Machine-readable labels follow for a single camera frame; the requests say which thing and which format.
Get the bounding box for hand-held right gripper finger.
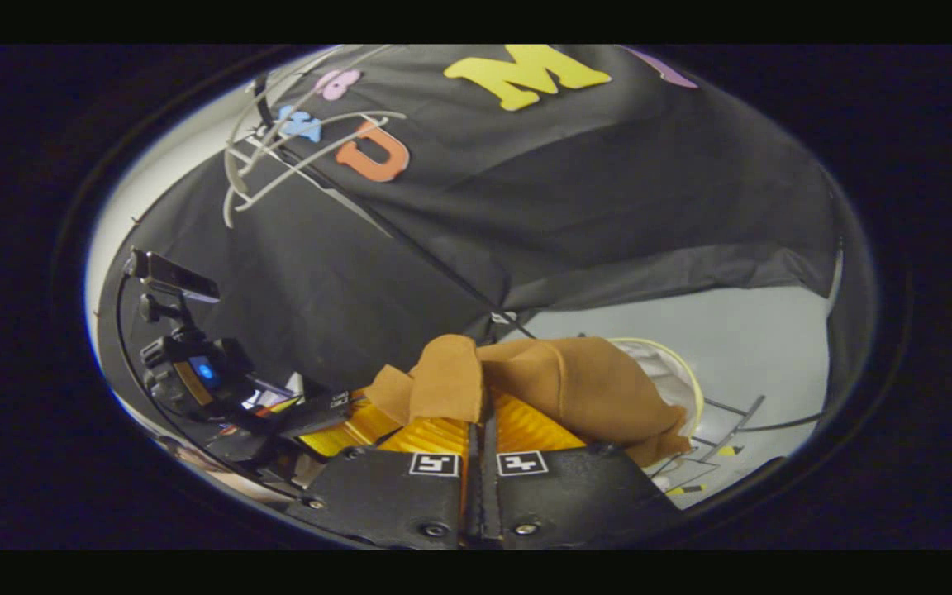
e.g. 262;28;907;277
284;397;480;551
478;388;685;551

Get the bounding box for black cable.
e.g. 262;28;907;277
115;269;164;431

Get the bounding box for brown jacket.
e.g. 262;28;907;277
363;333;693;469

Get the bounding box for black backdrop cloth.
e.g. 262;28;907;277
100;45;878;414

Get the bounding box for white plastic hanger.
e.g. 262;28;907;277
228;45;398;179
222;110;408;230

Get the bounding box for white laundry hamper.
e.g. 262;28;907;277
608;337;705;447

